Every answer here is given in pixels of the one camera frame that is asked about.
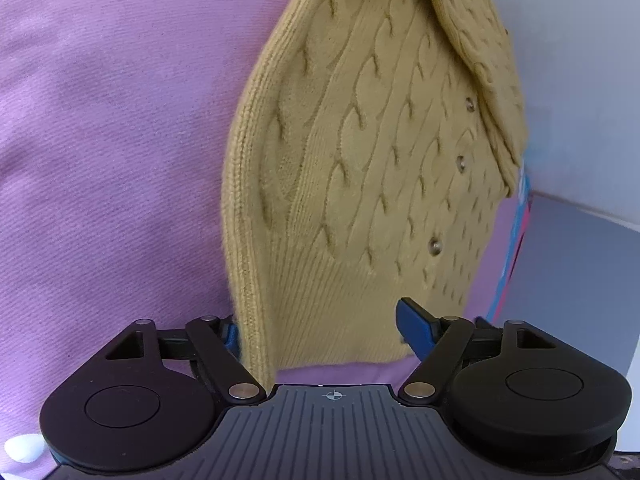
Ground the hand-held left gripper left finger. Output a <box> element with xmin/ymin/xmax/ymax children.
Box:
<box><xmin>105</xmin><ymin>315</ymin><xmax>267</xmax><ymax>405</ymax></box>

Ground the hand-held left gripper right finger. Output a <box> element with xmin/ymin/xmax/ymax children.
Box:
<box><xmin>396</xmin><ymin>298</ymin><xmax>561</xmax><ymax>405</ymax></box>

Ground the yellow cable-knit cardigan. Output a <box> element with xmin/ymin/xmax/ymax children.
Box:
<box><xmin>220</xmin><ymin>0</ymin><xmax>531</xmax><ymax>387</ymax></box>

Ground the purple blanket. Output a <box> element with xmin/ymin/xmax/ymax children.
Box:
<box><xmin>0</xmin><ymin>0</ymin><xmax>535</xmax><ymax>467</ymax></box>

